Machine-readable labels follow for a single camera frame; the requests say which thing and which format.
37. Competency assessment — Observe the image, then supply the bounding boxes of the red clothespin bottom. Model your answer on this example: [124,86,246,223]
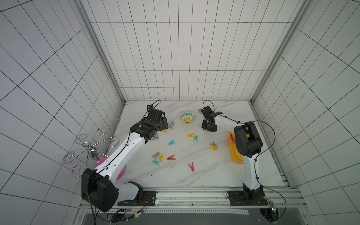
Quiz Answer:
[188,162,195,172]

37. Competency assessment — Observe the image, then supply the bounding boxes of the grey clothespin pair left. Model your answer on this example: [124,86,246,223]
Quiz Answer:
[151,134,159,141]

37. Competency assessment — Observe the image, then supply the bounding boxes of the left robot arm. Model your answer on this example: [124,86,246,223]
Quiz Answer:
[81,116,168,212]

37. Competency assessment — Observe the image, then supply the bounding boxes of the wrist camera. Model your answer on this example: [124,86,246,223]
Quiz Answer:
[146,108,165,123]
[201,106,214,119]

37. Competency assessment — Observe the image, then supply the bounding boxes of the red clothespin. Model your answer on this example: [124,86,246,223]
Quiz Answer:
[188,162,195,172]
[229,133,236,143]
[167,155,176,161]

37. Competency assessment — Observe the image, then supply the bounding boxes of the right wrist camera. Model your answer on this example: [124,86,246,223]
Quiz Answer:
[201,106,214,119]

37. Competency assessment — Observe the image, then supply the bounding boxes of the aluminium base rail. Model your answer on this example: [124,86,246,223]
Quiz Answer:
[104,187,307,215]

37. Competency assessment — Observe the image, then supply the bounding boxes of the patterned small bowl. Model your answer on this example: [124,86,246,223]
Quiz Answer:
[180,111,196,124]

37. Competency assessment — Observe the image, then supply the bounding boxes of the metal wire cup rack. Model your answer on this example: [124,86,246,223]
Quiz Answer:
[62,127,120,178]

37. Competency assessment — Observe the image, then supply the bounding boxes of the yellow storage box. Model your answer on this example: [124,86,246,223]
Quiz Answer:
[228,132,243,164]

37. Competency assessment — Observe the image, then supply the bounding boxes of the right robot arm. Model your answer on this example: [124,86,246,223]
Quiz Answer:
[201,107,264,204]

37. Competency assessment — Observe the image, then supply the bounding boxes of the pink bowl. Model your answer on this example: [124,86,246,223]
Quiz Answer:
[96,157,127,182]

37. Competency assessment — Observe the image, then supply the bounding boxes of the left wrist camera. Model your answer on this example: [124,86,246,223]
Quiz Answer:
[146,108,165,123]

